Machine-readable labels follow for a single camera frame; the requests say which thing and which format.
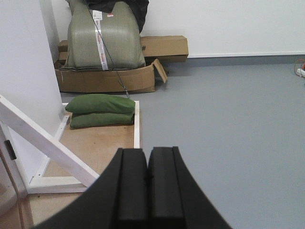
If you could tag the flattened open cardboard box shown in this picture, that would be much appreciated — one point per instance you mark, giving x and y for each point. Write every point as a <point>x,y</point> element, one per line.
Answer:
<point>135,80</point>

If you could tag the green sandbag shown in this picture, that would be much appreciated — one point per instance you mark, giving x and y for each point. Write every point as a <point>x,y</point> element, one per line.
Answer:
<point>100,103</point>
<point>100,119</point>

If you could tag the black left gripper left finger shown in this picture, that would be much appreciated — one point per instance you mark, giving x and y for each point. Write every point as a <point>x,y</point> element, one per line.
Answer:
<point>116,200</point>

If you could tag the large olive woven sack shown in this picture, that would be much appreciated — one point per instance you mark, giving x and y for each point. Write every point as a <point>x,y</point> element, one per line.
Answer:
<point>100,34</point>

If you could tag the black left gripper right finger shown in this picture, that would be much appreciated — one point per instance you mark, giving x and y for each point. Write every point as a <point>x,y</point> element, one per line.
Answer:
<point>176,200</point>

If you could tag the upper green sandbag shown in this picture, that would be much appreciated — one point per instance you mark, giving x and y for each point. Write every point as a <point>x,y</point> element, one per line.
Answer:
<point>100,103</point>

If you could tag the lower green sandbag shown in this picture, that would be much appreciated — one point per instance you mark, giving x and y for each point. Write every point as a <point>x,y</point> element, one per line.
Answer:
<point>100,119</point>

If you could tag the long cardboard box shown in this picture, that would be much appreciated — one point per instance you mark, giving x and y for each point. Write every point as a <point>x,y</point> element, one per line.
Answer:
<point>124,52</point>

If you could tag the white far edge rail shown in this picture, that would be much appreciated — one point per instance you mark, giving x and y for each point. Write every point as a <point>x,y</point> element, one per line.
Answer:
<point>136,142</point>

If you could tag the black door hinge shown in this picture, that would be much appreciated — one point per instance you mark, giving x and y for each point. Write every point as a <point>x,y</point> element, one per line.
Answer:
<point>10,150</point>

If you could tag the white wooden door frame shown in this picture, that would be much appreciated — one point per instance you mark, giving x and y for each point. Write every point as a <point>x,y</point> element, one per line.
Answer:
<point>31,111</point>

